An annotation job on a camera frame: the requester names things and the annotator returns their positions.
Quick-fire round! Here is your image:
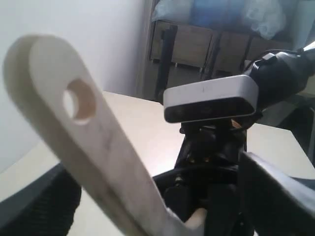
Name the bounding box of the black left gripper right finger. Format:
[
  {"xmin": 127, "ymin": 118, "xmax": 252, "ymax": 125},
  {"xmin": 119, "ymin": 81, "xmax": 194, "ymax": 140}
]
[{"xmin": 240, "ymin": 152, "xmax": 315, "ymax": 236}]

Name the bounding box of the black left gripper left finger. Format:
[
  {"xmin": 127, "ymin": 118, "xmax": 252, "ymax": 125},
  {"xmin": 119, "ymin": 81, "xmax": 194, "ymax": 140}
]
[{"xmin": 0, "ymin": 164, "xmax": 82, "ymax": 236}]

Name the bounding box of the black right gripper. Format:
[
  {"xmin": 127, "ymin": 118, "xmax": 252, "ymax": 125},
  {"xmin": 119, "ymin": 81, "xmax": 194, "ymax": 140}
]
[{"xmin": 153, "ymin": 120, "xmax": 254, "ymax": 236}]

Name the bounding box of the white wooden paint brush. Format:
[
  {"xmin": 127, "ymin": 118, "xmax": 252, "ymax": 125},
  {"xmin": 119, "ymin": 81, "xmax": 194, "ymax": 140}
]
[{"xmin": 3, "ymin": 35, "xmax": 206, "ymax": 236}]

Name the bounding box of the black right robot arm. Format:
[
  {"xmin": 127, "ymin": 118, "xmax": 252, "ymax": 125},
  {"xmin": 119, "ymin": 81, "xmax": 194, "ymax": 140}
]
[{"xmin": 154, "ymin": 49, "xmax": 315, "ymax": 236}]

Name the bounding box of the wooden cabinet in background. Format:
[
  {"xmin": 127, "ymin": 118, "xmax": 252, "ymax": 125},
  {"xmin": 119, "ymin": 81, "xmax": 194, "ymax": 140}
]
[{"xmin": 150, "ymin": 20, "xmax": 292, "ymax": 74}]

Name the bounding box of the blue plastic bag on cabinet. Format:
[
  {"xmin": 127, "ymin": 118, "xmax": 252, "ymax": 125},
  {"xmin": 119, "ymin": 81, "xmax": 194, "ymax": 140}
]
[{"xmin": 151, "ymin": 0, "xmax": 287, "ymax": 40}]

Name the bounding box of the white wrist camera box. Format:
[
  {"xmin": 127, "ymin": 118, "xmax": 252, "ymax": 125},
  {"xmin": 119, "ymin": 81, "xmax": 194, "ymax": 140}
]
[{"xmin": 163, "ymin": 75, "xmax": 259, "ymax": 123}]

